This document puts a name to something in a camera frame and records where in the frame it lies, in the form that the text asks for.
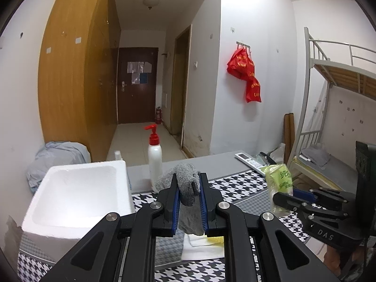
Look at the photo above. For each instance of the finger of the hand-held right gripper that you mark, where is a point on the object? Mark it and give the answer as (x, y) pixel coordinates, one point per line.
(302, 193)
(288, 201)

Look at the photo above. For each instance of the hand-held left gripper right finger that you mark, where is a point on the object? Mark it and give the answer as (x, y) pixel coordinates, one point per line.
(203, 208)

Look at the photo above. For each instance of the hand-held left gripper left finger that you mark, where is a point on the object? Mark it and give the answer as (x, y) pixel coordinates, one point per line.
(175, 205)

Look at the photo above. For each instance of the green tissue pack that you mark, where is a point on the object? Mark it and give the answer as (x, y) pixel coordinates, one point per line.
(279, 179)

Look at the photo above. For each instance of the grey knitted sock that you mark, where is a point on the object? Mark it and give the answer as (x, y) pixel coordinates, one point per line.
(188, 182)

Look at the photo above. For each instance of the white towel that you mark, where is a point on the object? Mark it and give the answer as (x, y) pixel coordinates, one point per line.
(199, 251)

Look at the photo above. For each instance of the white foam box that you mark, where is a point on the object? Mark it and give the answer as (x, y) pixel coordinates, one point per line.
(73, 194)

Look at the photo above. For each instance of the grey pillow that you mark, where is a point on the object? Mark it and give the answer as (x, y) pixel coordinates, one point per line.
(315, 157)

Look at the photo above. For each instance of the houndstooth tablecloth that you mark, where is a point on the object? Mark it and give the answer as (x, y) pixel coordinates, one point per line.
(243, 188)

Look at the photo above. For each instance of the clear plastic bag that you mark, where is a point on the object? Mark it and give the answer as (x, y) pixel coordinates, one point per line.
(277, 154)

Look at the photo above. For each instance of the white lotion bottle red pump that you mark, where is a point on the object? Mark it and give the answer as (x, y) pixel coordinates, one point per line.
(155, 158)

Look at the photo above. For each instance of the white remote control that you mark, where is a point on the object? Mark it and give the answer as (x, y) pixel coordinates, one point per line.
(248, 160)

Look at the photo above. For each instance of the leaning wooden boards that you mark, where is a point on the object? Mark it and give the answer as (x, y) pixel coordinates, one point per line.
(288, 135)

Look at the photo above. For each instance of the red fire extinguisher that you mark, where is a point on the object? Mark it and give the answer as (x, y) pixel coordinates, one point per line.
(158, 116)

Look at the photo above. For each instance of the dark brown door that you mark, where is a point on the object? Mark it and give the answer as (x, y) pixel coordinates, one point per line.
(136, 102)

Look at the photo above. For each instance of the grey metal bunk bed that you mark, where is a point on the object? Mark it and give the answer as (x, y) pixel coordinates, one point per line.
(337, 73)

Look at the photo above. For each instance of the red plastic bag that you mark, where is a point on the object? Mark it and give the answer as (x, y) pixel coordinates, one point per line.
(239, 63)
(253, 91)

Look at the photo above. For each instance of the pale blue cloth pile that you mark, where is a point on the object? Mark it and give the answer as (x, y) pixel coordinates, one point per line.
(55, 155)

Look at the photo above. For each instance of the paper notices on door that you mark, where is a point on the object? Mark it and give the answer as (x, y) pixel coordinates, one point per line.
(138, 69)

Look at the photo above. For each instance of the wooden wardrobe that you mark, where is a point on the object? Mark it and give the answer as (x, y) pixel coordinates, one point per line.
(73, 73)

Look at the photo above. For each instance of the round ceiling lamp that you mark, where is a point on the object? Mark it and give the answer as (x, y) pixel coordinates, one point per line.
(151, 2)

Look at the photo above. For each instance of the wooden door frame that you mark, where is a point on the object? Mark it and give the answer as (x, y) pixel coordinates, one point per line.
(188, 88)

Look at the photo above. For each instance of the metal wall hook rack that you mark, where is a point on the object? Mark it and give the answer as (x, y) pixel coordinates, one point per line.
(243, 44)

